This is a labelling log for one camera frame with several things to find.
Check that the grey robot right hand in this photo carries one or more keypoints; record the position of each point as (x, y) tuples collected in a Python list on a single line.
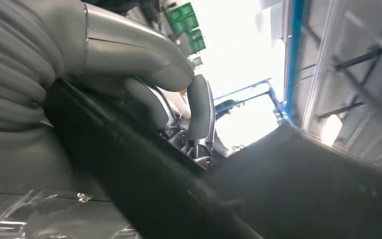
[(128, 49)]

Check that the blue metal shelf rack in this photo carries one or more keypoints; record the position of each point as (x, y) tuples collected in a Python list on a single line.
[(294, 66)]

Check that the green plastic crate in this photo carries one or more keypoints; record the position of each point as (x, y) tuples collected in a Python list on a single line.
[(186, 26)]

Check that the clear plastic film wrap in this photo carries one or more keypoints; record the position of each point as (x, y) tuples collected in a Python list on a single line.
[(46, 217)]

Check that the grey overhead metal beam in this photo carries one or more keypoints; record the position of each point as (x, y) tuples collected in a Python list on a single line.
[(322, 66)]

